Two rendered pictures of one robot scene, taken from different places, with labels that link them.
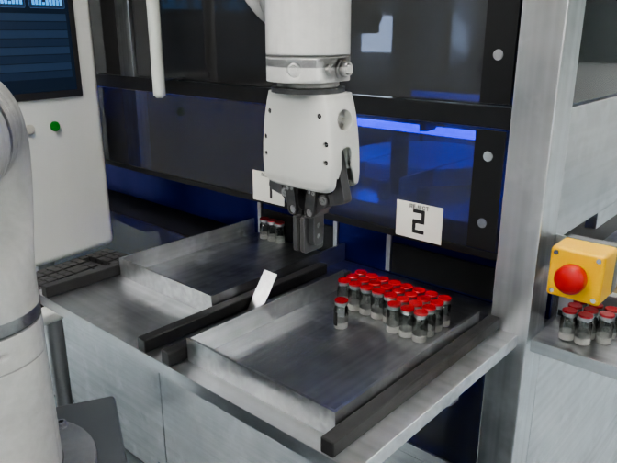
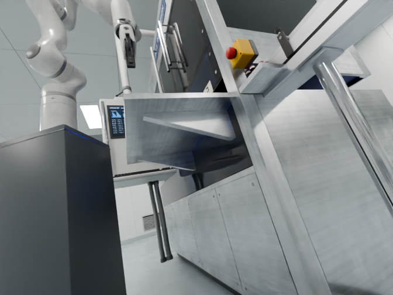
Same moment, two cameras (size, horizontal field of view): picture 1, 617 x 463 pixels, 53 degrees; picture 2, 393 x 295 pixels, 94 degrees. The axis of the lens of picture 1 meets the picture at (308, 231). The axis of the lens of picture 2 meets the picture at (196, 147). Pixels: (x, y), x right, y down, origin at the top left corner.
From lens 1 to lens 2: 0.91 m
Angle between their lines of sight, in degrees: 43
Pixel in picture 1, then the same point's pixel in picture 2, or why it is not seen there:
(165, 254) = not seen: hidden behind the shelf
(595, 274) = (237, 45)
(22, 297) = (62, 88)
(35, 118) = not seen: hidden behind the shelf
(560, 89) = (213, 20)
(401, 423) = (157, 95)
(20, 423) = (55, 115)
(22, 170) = (78, 79)
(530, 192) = (219, 49)
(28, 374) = (61, 105)
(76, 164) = not seen: hidden behind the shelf
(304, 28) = (114, 17)
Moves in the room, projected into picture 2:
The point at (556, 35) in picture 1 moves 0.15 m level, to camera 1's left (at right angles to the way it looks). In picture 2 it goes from (206, 10) to (179, 31)
